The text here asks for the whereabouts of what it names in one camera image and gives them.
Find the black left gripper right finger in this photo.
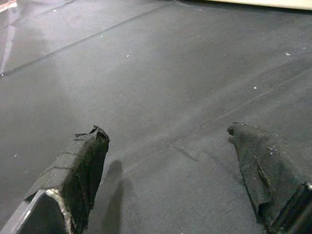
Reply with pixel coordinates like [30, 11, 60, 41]
[226, 121, 312, 234]

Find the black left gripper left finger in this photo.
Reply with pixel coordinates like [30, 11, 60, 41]
[0, 125, 110, 234]

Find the black tablecloth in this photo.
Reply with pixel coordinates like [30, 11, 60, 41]
[0, 0, 312, 234]

